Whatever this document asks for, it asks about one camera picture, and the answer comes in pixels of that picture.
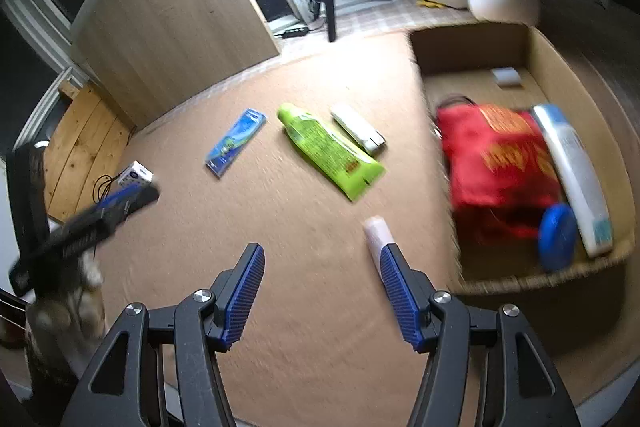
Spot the blue packet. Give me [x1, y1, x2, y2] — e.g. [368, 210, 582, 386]
[204, 109, 267, 179]

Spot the white dotted tissue pack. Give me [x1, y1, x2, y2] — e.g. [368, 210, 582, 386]
[117, 161, 153, 194]

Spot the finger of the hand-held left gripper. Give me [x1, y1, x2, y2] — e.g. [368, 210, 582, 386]
[92, 184, 161, 228]

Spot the white patterned lighter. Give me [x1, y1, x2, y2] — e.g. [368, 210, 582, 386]
[330, 104, 387, 156]

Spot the cardboard box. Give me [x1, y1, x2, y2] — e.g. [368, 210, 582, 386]
[409, 23, 633, 297]

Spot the black cable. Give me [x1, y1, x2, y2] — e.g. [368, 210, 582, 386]
[92, 174, 121, 202]

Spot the person's left forearm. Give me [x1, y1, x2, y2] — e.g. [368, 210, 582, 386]
[25, 252, 108, 378]

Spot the green tube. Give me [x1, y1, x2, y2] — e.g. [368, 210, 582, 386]
[276, 103, 387, 202]

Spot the small pink tube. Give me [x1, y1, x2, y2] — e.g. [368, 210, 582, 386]
[363, 216, 396, 273]

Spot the red drawstring bag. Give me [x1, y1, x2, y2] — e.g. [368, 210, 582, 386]
[434, 96, 563, 242]

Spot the light wooden board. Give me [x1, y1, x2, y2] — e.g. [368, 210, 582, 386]
[70, 0, 282, 130]

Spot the blue round lid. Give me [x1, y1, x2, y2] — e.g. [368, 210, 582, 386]
[537, 203, 578, 272]

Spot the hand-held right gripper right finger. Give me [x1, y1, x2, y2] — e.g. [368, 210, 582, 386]
[379, 243, 583, 427]

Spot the small white cap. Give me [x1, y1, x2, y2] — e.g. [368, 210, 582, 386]
[490, 67, 521, 88]

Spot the small wooden plank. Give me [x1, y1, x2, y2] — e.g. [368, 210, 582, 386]
[57, 67, 93, 105]

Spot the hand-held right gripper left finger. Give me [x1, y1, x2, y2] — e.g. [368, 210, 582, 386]
[62, 242, 266, 427]

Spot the white lotion bottle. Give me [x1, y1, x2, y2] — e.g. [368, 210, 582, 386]
[531, 103, 615, 258]

